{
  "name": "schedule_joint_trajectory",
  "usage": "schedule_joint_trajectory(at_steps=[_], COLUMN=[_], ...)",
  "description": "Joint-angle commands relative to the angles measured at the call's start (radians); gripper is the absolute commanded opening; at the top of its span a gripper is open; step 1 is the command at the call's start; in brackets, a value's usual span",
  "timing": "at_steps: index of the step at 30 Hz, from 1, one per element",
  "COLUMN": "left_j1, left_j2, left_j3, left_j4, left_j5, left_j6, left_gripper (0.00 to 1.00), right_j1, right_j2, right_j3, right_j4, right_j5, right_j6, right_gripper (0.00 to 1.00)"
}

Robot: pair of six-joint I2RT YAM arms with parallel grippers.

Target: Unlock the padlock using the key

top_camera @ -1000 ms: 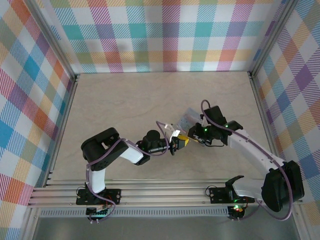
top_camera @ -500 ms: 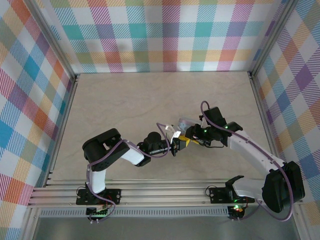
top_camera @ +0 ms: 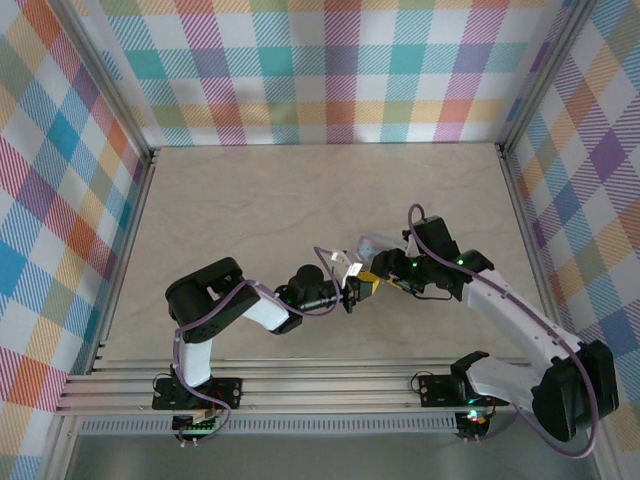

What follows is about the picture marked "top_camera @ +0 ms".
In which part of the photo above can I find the blue cartoon print pad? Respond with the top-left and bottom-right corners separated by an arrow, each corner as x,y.
355,232 -> 406,266

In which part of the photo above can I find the black controller board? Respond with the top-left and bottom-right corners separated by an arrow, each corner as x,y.
457,408 -> 490,439
172,413 -> 221,442

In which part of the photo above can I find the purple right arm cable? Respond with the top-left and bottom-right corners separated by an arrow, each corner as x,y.
407,203 -> 601,460

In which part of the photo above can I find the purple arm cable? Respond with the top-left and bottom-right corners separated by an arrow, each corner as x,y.
407,203 -> 601,460
172,246 -> 346,446

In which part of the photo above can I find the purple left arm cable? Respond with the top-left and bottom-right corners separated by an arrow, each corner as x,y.
172,246 -> 346,446

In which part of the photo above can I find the aluminium side rail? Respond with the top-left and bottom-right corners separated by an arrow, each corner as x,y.
494,142 -> 626,480
42,147 -> 161,480

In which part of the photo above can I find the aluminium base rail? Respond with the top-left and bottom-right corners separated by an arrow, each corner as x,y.
54,355 -> 534,416

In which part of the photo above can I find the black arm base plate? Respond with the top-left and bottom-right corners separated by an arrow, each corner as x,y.
151,375 -> 245,412
418,372 -> 511,409

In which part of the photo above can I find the grey slotted cable duct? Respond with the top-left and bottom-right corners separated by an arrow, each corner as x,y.
79,412 -> 460,436

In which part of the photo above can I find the aluminium frame post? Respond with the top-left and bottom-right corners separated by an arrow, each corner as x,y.
47,0 -> 161,166
494,0 -> 601,156

